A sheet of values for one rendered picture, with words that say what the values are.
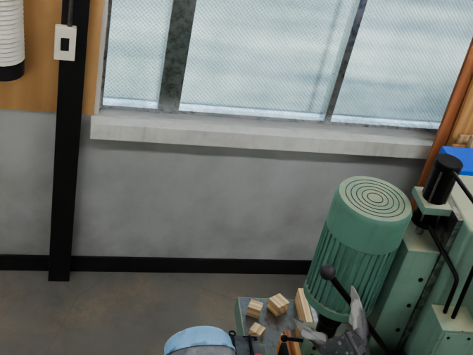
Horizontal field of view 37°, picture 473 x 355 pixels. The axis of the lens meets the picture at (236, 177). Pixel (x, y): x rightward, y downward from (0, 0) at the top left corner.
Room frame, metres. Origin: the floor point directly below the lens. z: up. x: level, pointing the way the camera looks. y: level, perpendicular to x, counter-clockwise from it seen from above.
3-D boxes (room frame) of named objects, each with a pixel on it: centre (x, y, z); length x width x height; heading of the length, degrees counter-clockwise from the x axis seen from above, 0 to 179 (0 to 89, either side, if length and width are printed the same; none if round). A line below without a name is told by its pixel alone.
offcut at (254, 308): (1.49, -0.14, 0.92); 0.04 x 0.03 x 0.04; 81
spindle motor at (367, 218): (1.31, -0.31, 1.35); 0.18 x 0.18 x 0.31
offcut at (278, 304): (1.53, -0.20, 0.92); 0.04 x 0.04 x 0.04; 48
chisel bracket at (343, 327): (1.31, -0.33, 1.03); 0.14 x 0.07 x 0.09; 104
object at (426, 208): (1.34, -0.44, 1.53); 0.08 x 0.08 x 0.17; 14
